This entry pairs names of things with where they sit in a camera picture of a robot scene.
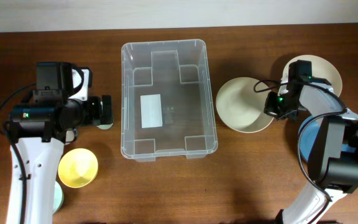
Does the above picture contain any blue bowl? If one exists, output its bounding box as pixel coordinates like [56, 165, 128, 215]
[298, 116, 356, 162]

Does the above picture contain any grey cup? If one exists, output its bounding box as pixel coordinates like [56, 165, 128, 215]
[65, 129, 77, 145]

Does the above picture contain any cream bowl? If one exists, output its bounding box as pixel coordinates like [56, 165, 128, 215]
[216, 77, 273, 133]

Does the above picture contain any beige bowl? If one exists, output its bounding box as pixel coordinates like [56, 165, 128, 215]
[281, 55, 342, 96]

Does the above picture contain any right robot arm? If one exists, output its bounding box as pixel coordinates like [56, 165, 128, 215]
[264, 60, 358, 223]

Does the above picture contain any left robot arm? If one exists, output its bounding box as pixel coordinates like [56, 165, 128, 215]
[3, 62, 114, 223]

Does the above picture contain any white label in container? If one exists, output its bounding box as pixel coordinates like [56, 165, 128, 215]
[140, 94, 163, 128]

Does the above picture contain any clear plastic storage container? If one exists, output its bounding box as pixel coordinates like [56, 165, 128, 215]
[121, 39, 218, 162]

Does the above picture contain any mint green cup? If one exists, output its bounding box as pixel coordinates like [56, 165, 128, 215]
[98, 123, 113, 130]

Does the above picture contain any yellow small bowl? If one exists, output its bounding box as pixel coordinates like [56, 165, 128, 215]
[57, 148, 99, 188]

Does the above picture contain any mint green small bowl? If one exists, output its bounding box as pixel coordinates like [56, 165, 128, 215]
[53, 181, 64, 213]

